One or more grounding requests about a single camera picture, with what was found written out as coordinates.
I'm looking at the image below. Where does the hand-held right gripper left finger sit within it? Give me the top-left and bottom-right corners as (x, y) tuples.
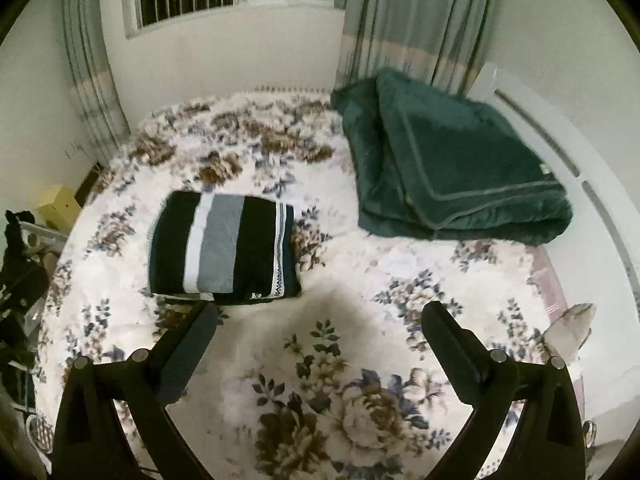
(51, 301), (219, 480)

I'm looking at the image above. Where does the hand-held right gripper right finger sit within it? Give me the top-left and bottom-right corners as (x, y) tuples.
(421, 301), (587, 480)

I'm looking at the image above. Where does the black striped sweater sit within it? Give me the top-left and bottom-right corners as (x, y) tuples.
(148, 190), (302, 306)

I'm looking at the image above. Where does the white grey cloth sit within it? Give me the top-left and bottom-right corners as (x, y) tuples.
(542, 302), (597, 361)

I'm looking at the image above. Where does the floral blanket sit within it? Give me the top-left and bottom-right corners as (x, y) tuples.
(32, 87), (583, 480)

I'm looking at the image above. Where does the white bed headboard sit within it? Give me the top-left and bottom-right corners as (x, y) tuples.
(465, 65), (640, 411)

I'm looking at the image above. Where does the dark stand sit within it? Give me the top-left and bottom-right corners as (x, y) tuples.
(0, 208), (51, 386)

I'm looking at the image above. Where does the yellow box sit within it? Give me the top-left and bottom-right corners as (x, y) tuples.
(35, 185), (83, 233)

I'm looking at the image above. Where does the dark green blanket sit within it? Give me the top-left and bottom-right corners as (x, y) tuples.
(330, 67), (573, 246)

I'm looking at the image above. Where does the grey striped curtain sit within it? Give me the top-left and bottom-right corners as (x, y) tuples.
(60, 0), (133, 171)
(336, 0), (496, 98)

